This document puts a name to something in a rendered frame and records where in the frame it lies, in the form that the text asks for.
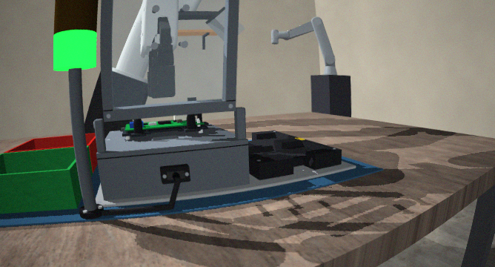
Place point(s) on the green bin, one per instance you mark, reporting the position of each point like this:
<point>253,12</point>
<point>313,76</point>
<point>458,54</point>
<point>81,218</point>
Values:
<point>53,183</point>

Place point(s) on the red bin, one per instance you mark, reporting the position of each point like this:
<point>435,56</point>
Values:
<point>58,142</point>

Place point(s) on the green circuit board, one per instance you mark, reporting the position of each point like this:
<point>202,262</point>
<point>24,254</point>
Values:
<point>177,122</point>

